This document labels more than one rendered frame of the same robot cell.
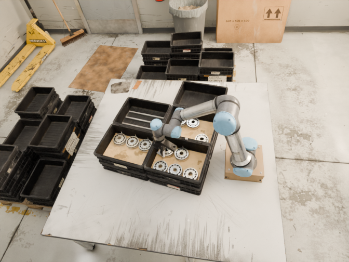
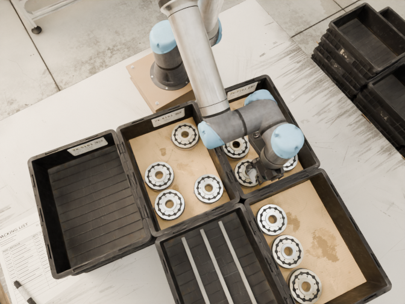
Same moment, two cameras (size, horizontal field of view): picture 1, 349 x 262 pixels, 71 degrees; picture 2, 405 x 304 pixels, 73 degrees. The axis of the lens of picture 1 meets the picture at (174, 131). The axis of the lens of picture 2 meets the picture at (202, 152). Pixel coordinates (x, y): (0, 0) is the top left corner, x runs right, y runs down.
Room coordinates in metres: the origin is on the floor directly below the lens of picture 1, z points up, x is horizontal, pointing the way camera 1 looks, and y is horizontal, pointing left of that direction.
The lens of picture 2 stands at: (1.32, 0.11, 1.80)
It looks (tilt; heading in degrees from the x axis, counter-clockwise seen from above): 70 degrees down; 217
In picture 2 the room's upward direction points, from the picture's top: 4 degrees clockwise
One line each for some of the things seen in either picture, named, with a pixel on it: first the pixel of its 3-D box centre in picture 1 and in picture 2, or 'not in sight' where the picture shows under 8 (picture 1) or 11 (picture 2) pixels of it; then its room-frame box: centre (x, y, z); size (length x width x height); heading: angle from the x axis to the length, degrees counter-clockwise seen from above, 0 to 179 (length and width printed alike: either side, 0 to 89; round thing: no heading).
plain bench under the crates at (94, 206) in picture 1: (176, 166); (208, 212); (1.13, 0.03, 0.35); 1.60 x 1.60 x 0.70; 74
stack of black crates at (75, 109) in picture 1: (78, 117); not in sight; (2.01, 1.09, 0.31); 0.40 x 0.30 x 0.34; 164
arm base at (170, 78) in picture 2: not in sight; (170, 64); (0.84, -0.46, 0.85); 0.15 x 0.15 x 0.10
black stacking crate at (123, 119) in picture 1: (143, 118); (223, 282); (1.33, 0.23, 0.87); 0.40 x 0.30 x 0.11; 64
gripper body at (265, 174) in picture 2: (159, 141); (268, 165); (0.99, 0.11, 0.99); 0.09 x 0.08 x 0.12; 58
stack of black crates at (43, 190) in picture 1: (49, 182); not in sight; (1.24, 1.30, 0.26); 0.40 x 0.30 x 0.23; 164
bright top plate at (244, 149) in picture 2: (181, 153); (235, 145); (0.95, -0.02, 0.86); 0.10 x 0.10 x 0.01
